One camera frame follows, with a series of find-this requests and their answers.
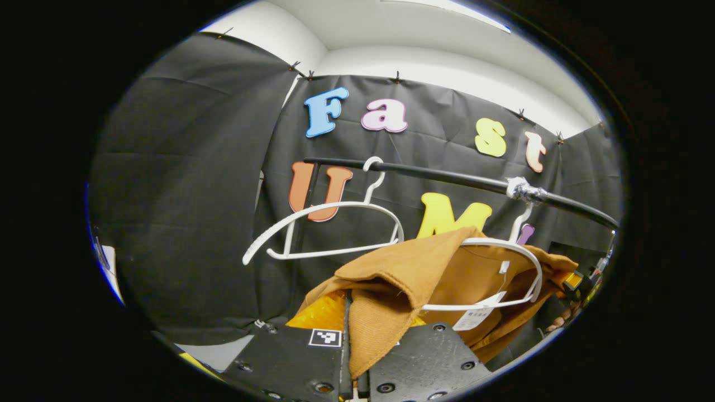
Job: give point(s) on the white plastic clothes hanger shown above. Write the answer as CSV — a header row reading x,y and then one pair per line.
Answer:
x,y
335,205
528,254

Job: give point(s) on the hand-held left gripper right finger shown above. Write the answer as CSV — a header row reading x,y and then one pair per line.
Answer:
x,y
424,363

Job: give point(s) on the silver tape wrap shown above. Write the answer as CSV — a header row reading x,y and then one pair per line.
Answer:
x,y
525,191

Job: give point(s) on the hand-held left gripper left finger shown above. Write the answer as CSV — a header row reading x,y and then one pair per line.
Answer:
x,y
290,363

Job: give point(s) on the black backdrop cloth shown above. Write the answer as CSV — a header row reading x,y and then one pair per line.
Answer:
x,y
184,195

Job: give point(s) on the brown collared shirt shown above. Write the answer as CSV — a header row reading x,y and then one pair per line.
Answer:
x,y
391,312

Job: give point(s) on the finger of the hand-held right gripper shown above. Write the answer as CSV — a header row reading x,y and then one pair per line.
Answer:
x,y
573,281

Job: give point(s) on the black metal clothes rack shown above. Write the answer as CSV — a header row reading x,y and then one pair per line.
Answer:
x,y
447,177

